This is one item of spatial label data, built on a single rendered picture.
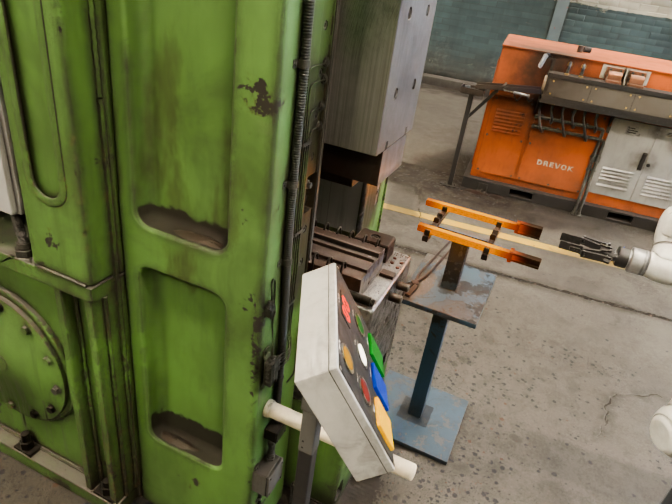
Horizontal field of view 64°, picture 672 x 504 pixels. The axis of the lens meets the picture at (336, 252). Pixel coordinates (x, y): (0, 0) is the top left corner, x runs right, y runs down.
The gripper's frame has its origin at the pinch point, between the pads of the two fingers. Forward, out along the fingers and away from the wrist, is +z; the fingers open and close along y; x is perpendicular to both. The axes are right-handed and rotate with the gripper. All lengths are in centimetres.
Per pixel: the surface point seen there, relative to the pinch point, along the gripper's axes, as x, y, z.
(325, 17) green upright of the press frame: 69, -83, 68
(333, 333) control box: 23, -124, 41
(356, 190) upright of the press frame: 12, -36, 71
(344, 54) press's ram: 62, -76, 65
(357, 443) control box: 5, -130, 32
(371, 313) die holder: -6, -74, 48
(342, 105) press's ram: 50, -76, 64
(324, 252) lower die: 2, -65, 69
